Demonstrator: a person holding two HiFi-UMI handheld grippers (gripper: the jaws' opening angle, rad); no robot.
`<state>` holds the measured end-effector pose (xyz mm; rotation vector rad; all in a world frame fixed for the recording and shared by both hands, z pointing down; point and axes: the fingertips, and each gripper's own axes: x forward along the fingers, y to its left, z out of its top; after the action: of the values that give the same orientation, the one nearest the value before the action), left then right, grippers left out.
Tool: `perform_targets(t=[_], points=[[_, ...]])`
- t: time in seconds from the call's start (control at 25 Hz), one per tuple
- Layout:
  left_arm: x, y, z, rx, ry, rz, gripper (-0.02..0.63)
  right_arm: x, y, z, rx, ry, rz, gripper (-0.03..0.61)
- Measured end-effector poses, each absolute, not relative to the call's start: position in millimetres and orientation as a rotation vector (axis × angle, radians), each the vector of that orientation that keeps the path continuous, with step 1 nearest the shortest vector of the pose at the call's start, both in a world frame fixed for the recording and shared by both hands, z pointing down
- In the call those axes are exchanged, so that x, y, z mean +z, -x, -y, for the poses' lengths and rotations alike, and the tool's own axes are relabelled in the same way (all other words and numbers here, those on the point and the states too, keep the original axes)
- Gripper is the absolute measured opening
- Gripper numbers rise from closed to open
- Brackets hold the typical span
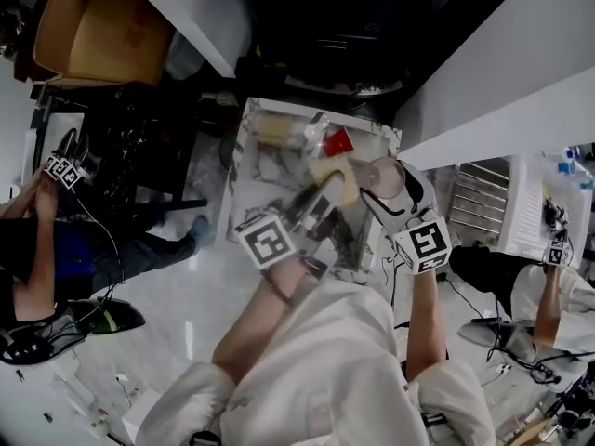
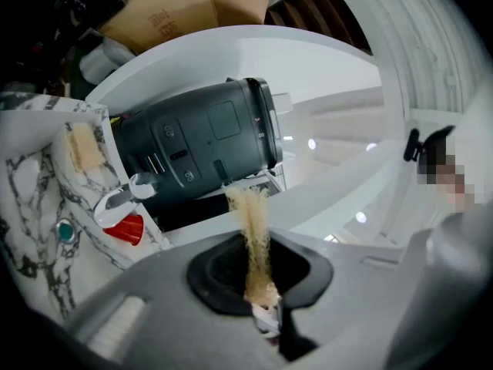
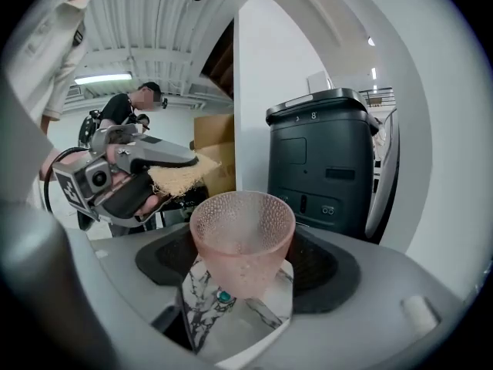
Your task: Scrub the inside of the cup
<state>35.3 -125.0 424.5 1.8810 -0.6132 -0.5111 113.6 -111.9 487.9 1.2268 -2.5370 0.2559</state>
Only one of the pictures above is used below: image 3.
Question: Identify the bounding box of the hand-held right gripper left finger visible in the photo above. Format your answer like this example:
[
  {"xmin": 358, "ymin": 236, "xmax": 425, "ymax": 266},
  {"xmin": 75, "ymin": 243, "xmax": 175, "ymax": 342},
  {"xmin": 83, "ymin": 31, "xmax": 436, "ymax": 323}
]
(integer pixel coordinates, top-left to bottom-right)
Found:
[{"xmin": 65, "ymin": 224, "xmax": 216, "ymax": 370}]

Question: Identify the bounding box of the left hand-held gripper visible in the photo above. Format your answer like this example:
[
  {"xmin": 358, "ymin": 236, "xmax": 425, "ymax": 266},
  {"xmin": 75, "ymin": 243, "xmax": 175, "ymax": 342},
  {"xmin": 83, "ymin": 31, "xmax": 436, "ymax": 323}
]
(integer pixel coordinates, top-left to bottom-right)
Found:
[{"xmin": 52, "ymin": 123, "xmax": 200, "ymax": 229}]

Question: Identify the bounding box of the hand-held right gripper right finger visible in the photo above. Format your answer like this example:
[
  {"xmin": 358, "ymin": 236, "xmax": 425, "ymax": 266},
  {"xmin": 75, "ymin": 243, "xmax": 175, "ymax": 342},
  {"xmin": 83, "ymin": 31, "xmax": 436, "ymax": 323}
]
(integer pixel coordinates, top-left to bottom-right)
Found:
[{"xmin": 215, "ymin": 224, "xmax": 471, "ymax": 370}]

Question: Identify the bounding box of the yellow sponge cloth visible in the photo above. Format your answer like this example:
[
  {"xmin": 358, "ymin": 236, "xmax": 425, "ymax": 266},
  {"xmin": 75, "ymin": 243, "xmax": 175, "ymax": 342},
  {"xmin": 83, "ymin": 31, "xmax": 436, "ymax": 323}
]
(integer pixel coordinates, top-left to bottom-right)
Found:
[{"xmin": 147, "ymin": 153, "xmax": 223, "ymax": 198}]

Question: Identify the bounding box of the pink textured glass cup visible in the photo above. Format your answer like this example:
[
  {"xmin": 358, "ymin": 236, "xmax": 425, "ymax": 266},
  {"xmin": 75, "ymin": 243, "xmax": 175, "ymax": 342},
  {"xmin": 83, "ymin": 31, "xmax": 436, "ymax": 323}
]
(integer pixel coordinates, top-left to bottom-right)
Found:
[{"xmin": 189, "ymin": 190, "xmax": 297, "ymax": 299}]

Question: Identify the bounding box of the person's left hand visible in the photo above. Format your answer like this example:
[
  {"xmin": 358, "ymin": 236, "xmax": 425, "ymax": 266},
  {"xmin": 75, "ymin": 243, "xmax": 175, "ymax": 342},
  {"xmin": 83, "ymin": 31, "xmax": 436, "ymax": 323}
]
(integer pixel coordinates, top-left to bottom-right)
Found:
[{"xmin": 106, "ymin": 144, "xmax": 162, "ymax": 223}]

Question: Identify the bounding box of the brown cardboard box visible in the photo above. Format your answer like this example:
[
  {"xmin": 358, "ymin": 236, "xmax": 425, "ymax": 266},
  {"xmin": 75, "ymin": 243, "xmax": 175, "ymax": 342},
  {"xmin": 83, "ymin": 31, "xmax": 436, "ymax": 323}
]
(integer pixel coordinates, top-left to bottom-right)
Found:
[{"xmin": 190, "ymin": 113, "xmax": 236, "ymax": 196}]

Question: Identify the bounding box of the marble pattern sink cabinet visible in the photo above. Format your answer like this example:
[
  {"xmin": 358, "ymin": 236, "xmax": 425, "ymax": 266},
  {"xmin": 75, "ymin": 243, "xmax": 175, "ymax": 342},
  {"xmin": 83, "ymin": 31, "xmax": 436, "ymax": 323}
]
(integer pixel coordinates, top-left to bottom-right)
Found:
[{"xmin": 180, "ymin": 256, "xmax": 296, "ymax": 365}]

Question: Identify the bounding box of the ceiling tube lamp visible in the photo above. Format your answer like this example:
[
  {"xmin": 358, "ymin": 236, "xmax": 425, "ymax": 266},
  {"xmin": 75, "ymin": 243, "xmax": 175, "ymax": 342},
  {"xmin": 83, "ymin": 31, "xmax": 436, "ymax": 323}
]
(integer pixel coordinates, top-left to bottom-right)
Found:
[{"xmin": 73, "ymin": 73, "xmax": 133, "ymax": 86}]

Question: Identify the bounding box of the white pillar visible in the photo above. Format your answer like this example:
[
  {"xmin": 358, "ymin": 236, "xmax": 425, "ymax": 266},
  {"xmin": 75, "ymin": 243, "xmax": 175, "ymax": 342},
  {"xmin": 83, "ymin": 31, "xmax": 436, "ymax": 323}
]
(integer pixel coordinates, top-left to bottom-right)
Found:
[{"xmin": 400, "ymin": 0, "xmax": 490, "ymax": 296}]

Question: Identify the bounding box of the dark grey floor appliance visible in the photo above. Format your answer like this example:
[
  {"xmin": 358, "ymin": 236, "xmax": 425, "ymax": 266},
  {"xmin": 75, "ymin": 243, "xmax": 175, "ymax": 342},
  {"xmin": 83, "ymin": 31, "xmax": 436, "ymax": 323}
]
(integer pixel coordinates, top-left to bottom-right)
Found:
[{"xmin": 265, "ymin": 87, "xmax": 381, "ymax": 242}]

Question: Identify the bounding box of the person's white shirt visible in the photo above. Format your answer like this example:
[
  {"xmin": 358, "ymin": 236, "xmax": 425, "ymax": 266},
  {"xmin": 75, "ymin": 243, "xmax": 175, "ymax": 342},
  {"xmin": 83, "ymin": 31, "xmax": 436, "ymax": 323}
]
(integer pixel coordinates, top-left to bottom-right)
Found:
[{"xmin": 5, "ymin": 0, "xmax": 92, "ymax": 125}]

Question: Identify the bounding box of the black metal railing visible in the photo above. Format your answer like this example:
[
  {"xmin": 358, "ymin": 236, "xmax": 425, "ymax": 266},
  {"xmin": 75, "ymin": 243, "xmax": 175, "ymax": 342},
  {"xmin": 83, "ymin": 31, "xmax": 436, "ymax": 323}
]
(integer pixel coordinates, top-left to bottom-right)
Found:
[{"xmin": 361, "ymin": 86, "xmax": 396, "ymax": 107}]

